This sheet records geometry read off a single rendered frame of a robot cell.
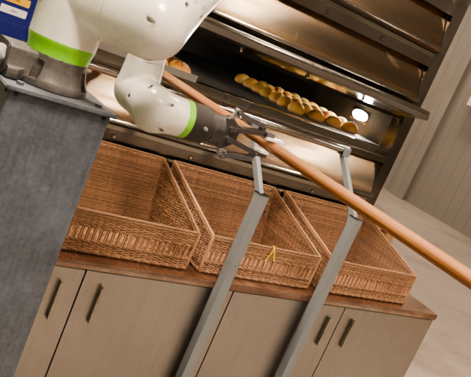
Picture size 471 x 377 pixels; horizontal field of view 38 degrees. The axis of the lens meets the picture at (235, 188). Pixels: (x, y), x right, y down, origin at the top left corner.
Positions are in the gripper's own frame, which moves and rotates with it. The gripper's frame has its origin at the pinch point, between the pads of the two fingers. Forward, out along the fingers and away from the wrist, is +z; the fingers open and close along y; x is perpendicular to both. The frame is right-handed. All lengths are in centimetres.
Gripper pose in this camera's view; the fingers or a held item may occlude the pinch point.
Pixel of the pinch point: (270, 146)
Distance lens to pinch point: 176.5
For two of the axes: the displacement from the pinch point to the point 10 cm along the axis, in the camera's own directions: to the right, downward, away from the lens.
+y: -3.9, 9.0, 2.1
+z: 7.9, 2.1, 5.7
